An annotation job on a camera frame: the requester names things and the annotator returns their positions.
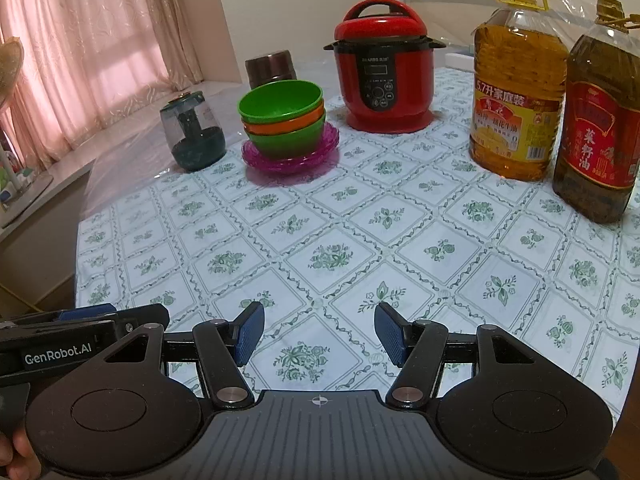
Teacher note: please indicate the yellow label oil bottle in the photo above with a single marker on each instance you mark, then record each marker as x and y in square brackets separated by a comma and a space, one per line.
[515, 125]

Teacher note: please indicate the small green plastic bowl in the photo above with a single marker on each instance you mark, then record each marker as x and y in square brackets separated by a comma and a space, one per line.
[290, 144]

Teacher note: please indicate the pink curtain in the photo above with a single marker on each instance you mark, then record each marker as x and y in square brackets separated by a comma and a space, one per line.
[100, 35]

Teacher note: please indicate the red label oil bottle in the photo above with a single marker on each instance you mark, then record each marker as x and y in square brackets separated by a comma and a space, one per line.
[595, 150]

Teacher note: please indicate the orange plastic bowl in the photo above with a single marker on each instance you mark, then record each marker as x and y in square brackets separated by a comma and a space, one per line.
[285, 127]

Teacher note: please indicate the clear plastic bag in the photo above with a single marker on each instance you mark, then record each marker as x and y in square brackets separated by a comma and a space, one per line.
[567, 15]

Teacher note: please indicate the small pink plastic plate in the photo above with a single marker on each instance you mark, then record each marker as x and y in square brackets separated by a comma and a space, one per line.
[331, 136]
[334, 152]

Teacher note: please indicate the brown metal canister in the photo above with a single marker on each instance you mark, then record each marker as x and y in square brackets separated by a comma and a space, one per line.
[270, 67]

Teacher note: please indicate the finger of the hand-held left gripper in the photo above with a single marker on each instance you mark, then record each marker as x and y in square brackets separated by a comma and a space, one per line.
[87, 312]
[145, 316]

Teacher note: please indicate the floral white tablecloth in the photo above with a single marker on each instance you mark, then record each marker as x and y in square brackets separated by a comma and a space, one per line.
[325, 220]

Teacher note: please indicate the person's left hand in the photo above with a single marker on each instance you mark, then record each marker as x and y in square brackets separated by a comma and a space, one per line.
[17, 460]

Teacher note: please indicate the beige standing fan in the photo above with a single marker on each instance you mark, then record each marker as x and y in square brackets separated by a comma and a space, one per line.
[10, 70]

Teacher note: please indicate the glass jar with dark contents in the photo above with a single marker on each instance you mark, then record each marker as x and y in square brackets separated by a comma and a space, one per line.
[195, 150]

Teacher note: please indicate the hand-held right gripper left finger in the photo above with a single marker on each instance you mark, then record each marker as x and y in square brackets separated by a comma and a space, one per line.
[250, 330]

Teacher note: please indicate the red electric pressure cooker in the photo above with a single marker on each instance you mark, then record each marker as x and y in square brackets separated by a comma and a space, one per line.
[385, 75]

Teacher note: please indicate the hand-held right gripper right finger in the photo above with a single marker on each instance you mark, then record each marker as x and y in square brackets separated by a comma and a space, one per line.
[390, 332]

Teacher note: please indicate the large green plastic bowl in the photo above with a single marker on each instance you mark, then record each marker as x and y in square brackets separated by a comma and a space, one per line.
[280, 102]

